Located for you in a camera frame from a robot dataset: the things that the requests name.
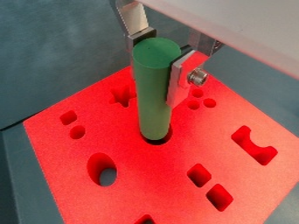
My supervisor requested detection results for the green cylinder peg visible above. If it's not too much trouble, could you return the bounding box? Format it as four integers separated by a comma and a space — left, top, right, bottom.
132, 38, 182, 141

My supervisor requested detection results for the red shape sorter block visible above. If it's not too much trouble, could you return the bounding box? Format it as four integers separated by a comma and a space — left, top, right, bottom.
23, 51, 299, 224

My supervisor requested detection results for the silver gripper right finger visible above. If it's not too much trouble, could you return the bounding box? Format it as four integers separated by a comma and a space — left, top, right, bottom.
166, 29, 223, 109

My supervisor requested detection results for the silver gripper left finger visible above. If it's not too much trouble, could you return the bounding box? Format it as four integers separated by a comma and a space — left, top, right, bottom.
115, 0, 158, 80

